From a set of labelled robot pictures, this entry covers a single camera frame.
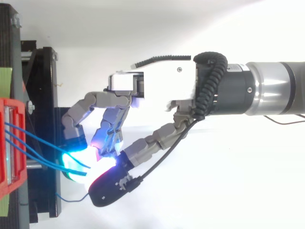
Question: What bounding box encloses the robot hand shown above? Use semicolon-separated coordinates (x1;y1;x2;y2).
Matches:
61;54;199;208

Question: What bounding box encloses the black stand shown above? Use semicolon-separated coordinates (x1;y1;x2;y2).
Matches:
0;0;62;229

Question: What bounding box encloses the red bin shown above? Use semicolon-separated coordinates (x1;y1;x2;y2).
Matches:
0;97;28;200

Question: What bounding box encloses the thin black cable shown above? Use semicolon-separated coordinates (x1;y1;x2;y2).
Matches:
128;114;305;193

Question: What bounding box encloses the black coiled cable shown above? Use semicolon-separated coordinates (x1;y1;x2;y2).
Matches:
193;51;228;121

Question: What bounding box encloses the blue cable bundle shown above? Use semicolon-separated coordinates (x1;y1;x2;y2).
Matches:
4;122;92;203

